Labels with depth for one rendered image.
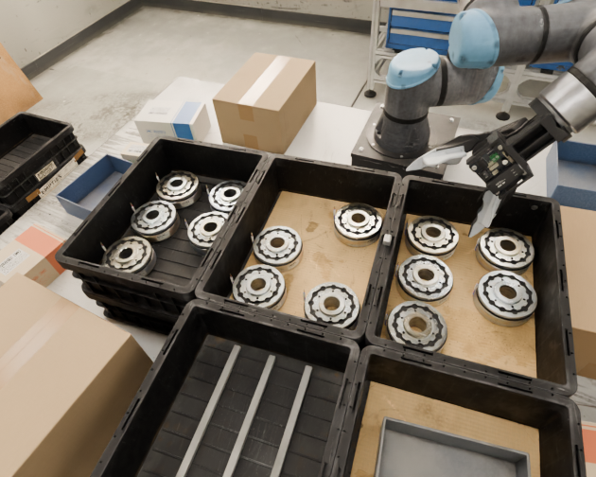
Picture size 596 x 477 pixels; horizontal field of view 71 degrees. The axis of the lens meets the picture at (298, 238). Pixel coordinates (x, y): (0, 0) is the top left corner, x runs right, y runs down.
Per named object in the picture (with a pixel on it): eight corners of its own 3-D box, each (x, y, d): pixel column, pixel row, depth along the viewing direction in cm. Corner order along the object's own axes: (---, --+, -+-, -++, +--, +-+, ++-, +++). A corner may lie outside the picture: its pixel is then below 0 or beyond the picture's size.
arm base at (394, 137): (388, 114, 122) (393, 83, 115) (437, 130, 117) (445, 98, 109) (364, 143, 115) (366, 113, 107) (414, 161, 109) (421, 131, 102)
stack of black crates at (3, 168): (71, 187, 211) (20, 110, 177) (117, 202, 202) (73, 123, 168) (8, 244, 189) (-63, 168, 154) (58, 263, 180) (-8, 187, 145)
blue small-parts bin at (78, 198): (104, 229, 114) (93, 212, 109) (66, 213, 119) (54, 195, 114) (151, 184, 125) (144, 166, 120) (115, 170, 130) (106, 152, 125)
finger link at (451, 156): (400, 160, 62) (466, 151, 59) (405, 150, 67) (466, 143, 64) (402, 180, 63) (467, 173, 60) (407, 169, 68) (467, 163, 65)
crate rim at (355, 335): (271, 160, 97) (271, 151, 95) (401, 182, 89) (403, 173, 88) (194, 303, 73) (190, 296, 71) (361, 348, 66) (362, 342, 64)
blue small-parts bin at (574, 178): (545, 157, 122) (555, 137, 117) (603, 167, 118) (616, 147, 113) (546, 204, 110) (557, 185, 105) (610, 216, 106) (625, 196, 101)
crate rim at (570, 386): (402, 182, 89) (403, 173, 88) (554, 206, 82) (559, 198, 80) (361, 348, 66) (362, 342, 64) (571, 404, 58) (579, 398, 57)
